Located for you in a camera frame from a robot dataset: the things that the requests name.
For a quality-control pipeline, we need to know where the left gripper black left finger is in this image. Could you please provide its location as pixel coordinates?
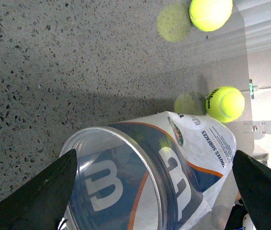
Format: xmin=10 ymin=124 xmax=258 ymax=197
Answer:
xmin=0 ymin=149 xmax=77 ymax=230

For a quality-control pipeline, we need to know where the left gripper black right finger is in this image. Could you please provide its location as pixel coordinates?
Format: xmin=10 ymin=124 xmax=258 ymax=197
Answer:
xmin=232 ymin=150 xmax=271 ymax=230

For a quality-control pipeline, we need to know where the Wilson tennis ball can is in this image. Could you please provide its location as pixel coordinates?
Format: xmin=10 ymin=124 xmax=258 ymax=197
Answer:
xmin=62 ymin=112 xmax=237 ymax=230

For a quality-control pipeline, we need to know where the Wilson 3 tennis ball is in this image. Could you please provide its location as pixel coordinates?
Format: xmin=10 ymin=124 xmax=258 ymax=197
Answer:
xmin=205 ymin=86 xmax=245 ymax=123

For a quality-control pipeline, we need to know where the plain yellow tennis ball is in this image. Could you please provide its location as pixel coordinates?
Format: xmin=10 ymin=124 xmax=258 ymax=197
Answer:
xmin=189 ymin=0 xmax=233 ymax=32

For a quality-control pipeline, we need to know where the white pleated curtain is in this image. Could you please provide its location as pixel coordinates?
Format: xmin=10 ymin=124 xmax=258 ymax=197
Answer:
xmin=231 ymin=0 xmax=271 ymax=58

